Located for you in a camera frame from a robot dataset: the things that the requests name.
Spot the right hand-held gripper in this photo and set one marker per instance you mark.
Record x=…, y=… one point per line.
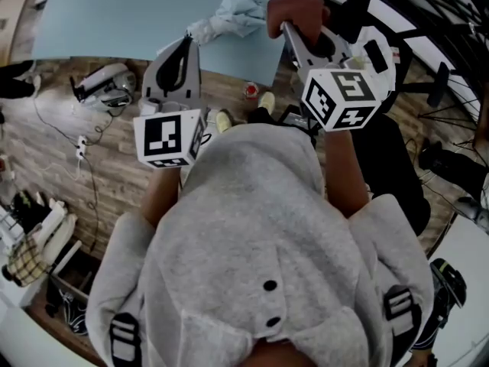
x=344, y=101

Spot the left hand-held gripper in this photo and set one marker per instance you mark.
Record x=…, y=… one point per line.
x=160, y=136

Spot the brown cloth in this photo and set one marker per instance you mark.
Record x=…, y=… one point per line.
x=294, y=13

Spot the pale blue folding umbrella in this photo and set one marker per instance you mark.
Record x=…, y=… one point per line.
x=233, y=17

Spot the person's left forearm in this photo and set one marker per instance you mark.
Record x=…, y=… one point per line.
x=162, y=197

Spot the person's right forearm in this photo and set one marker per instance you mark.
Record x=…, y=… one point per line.
x=345, y=174

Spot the yellow plaid cloth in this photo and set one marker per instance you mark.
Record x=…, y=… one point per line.
x=26, y=260

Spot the white plastic bag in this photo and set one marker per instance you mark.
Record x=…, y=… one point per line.
x=368, y=33

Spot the black phone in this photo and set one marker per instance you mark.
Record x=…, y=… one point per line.
x=375, y=56

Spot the person's left shoe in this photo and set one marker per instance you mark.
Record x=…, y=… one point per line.
x=224, y=121

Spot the person's shoe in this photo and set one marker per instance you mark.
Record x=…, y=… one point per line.
x=224, y=121
x=266, y=101

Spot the white grey floor appliance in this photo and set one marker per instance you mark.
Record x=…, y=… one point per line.
x=107, y=78

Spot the black screen device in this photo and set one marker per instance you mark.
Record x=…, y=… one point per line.
x=296, y=119

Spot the person's right shoe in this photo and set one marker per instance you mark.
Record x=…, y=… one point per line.
x=266, y=101

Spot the red can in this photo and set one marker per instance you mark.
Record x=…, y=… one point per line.
x=252, y=90

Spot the person's black trousers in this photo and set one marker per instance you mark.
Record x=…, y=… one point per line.
x=261, y=117

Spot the black metal railing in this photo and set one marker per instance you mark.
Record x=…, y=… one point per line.
x=416, y=33

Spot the white power strip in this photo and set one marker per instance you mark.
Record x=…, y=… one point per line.
x=81, y=147

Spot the black office chair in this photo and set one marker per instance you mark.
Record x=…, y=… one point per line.
x=389, y=159

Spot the person's grey sweater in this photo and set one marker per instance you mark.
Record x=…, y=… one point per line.
x=248, y=224

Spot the white fabric bag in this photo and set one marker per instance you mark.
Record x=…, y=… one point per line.
x=57, y=228

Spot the black bag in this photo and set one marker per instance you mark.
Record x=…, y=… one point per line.
x=30, y=212

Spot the black green backpack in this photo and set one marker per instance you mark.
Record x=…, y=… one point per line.
x=447, y=281

